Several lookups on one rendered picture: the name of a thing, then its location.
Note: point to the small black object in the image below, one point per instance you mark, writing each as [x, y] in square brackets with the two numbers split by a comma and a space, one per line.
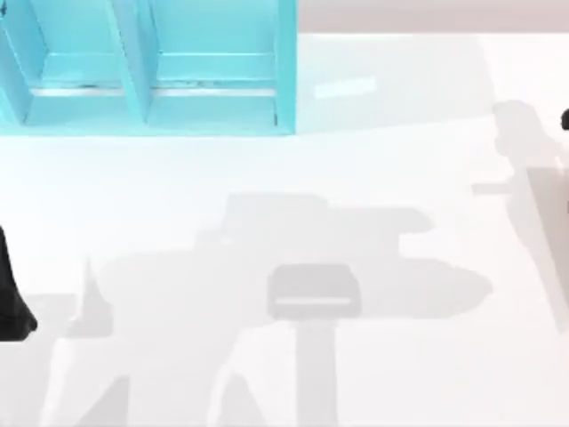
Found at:
[565, 119]

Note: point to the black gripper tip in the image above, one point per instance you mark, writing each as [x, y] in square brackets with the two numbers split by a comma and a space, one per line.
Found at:
[10, 302]

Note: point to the light blue rack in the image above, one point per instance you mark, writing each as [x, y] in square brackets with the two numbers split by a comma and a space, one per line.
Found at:
[213, 66]

